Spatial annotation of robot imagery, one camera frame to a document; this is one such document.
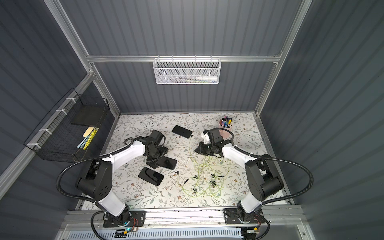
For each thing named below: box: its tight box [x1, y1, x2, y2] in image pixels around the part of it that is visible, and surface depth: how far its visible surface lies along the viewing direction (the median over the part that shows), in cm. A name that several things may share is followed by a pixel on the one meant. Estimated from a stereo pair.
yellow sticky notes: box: [82, 126, 95, 137], surface depth 78 cm
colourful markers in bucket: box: [219, 116, 233, 128], surface depth 100 cm
